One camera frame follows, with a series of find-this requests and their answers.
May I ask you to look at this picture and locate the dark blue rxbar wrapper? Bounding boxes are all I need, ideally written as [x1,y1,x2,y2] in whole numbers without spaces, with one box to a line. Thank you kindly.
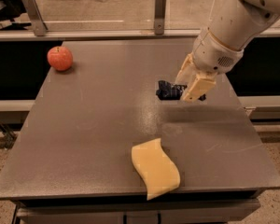
[155,79,207,102]

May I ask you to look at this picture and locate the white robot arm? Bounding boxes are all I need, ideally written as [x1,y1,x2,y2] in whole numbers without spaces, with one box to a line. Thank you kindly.
[175,0,280,102]

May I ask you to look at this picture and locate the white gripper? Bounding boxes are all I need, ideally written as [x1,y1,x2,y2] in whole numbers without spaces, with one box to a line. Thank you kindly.
[175,27,244,102]

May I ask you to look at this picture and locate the middle metal rail bracket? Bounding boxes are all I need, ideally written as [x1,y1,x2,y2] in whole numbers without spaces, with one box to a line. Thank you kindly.
[154,0,166,35]

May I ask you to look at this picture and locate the yellow wavy sponge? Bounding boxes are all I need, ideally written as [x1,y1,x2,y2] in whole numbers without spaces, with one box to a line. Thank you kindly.
[132,138,180,201]

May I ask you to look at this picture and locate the grey table drawer frame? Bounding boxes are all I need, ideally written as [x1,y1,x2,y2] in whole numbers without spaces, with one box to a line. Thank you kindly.
[12,191,260,224]

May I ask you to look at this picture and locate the metal rail bracket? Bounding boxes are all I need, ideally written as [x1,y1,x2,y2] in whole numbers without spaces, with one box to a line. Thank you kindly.
[22,0,48,36]
[154,0,166,35]

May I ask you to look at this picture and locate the left metal rail bracket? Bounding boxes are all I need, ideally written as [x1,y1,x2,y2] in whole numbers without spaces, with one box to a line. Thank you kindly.
[22,0,48,36]

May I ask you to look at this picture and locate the red apple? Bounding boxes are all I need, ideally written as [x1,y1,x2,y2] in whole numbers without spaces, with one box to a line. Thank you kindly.
[47,46,73,71]

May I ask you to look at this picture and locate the metal rail bar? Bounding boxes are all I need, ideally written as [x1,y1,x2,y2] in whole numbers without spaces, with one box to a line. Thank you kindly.
[0,26,280,42]

